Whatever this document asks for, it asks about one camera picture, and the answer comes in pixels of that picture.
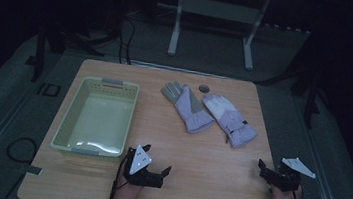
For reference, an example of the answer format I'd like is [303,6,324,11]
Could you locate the person's left hand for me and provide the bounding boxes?
[112,172,146,199]

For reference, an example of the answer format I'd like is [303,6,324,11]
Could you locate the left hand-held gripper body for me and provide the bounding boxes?
[121,142,169,190]

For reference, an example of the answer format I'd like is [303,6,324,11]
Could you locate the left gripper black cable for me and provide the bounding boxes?
[109,152,133,199]

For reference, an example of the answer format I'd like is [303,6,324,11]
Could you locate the black metal stand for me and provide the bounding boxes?
[251,25,336,131]
[23,17,108,91]

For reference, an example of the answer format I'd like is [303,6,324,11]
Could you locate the white metal desk frame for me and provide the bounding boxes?
[166,0,272,73]

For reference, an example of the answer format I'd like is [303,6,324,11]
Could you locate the black hanging cables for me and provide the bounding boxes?
[114,15,139,66]

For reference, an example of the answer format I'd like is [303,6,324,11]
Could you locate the lilac glove with black strap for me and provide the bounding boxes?
[197,92,263,151]

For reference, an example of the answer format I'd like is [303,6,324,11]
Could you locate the black looped floor cable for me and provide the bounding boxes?
[4,135,40,166]

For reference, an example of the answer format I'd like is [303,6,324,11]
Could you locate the grey floor plate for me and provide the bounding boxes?
[22,164,44,178]

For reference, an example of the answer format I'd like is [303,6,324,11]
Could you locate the lilac glove with grey palm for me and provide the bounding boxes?
[156,80,219,137]

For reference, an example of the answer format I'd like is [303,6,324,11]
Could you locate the pale green plastic basket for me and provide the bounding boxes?
[49,72,141,161]

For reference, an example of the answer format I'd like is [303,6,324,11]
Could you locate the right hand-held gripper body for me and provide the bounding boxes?
[267,154,319,197]

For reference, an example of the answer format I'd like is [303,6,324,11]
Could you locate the dark tripod with red light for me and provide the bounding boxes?
[105,0,128,42]

